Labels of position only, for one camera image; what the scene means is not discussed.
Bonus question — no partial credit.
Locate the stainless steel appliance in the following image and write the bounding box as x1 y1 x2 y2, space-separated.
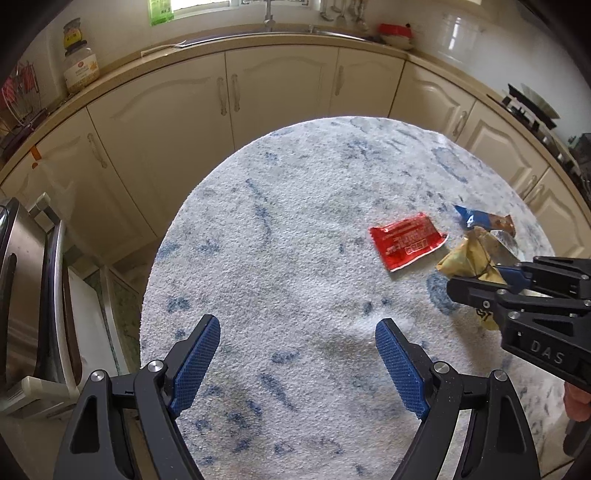
0 194 125 418

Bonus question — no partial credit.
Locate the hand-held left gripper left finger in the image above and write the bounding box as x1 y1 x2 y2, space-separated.
53 314 221 480

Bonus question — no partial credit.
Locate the cream kitchen base cabinet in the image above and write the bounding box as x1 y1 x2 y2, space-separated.
0 34 591 278

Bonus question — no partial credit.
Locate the blue brown snack wrapper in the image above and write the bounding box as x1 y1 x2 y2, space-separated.
452 204 516 238

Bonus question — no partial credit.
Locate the wire rack with red utensils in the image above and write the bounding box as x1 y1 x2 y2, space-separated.
0 60 49 148

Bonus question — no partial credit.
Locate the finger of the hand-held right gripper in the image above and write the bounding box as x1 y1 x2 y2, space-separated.
496 256 591 298
446 275 522 324

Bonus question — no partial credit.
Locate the red white bowl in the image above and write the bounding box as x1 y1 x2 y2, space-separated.
378 22 416 51

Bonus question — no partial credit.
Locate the flat steel pan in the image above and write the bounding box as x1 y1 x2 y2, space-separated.
508 83 561 120

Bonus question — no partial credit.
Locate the hanging kitchen utensils rack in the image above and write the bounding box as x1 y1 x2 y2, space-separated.
318 0 370 31

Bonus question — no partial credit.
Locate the steel kitchen sink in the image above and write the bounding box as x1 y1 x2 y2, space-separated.
277 25 375 44

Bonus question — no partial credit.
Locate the red snack wrapper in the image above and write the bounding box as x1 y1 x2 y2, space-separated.
368 212 450 274

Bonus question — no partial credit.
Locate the green packet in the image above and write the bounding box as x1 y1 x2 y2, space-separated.
148 0 175 26

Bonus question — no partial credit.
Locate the person's right hand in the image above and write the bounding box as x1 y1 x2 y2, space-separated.
564 383 591 422

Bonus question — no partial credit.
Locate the round table, blue-white cloth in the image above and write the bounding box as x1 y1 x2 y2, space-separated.
140 116 571 480

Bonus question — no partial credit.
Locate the steel kitchen faucet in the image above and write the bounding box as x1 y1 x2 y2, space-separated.
259 0 278 33

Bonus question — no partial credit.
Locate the yellow snack bag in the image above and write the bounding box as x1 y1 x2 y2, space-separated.
436 226 520 330

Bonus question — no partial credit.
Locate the small yellow label jar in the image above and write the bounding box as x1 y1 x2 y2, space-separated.
63 18 93 47

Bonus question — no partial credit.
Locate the glass grain jar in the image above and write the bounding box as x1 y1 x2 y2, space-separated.
64 44 101 95

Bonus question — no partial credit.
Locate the gas stove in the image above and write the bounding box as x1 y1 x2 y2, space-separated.
501 95 591 195

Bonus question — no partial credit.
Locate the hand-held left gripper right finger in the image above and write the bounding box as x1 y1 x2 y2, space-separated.
375 318 541 480

